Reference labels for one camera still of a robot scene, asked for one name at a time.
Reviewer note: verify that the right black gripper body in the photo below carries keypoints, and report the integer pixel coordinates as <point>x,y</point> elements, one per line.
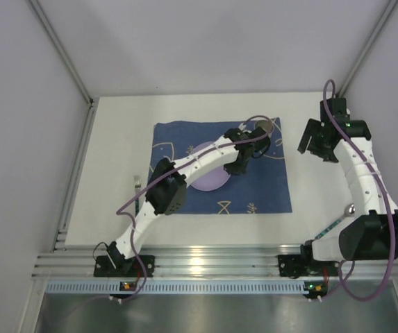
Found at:
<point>316,139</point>

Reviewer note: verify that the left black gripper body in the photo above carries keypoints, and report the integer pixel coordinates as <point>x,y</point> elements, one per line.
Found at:
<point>242,161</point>

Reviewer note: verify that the metal cup with cork base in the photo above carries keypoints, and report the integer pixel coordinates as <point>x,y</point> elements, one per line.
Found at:
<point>265,124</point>

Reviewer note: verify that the blue fish-print cloth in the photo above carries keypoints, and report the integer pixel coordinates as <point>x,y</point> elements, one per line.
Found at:
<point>262,190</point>

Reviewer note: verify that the purple bowl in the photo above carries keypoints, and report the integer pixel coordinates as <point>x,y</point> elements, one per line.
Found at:
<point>212,180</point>

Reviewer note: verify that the teal-handled spoon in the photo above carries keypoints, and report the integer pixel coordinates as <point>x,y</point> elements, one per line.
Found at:
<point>348,212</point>

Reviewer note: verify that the teal-handled fork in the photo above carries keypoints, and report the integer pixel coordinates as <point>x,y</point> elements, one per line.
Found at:
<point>137,188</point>

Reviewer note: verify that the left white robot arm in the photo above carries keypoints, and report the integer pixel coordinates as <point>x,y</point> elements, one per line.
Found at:
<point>166,192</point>

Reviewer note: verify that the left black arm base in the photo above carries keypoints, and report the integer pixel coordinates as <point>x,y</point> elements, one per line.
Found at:
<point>125,265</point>

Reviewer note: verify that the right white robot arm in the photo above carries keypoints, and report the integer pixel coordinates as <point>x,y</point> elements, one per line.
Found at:
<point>373,234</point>

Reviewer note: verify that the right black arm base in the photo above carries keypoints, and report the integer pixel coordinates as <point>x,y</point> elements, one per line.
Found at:
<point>304,265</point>

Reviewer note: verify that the right aluminium frame post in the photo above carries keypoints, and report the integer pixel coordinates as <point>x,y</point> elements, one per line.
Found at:
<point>366,49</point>

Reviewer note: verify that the aluminium frame post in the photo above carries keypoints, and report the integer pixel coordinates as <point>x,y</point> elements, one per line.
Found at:
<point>51,33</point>
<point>366,49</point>

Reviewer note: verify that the aluminium mounting rail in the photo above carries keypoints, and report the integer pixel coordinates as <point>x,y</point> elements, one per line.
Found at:
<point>202,262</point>

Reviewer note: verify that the left aluminium frame post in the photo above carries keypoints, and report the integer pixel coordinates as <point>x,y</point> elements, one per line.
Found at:
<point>51,33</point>

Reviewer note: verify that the perforated cable duct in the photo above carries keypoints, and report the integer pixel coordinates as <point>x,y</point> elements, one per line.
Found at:
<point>180,287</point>

